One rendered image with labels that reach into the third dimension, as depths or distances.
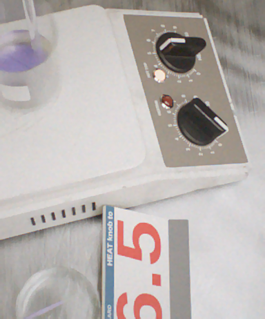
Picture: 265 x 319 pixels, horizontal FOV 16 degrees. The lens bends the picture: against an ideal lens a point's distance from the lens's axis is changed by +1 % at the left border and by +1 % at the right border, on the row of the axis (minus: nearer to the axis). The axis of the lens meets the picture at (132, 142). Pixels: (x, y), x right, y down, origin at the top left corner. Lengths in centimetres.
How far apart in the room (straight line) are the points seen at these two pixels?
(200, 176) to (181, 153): 2
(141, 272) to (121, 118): 11
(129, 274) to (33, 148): 11
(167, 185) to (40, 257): 11
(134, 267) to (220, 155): 10
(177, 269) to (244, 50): 18
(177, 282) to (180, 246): 2
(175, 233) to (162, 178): 6
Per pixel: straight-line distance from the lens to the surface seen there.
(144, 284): 64
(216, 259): 66
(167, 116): 63
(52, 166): 59
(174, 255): 66
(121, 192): 61
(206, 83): 66
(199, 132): 63
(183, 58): 66
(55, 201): 60
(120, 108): 60
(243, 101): 70
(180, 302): 65
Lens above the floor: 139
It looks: 71 degrees down
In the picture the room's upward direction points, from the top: 3 degrees clockwise
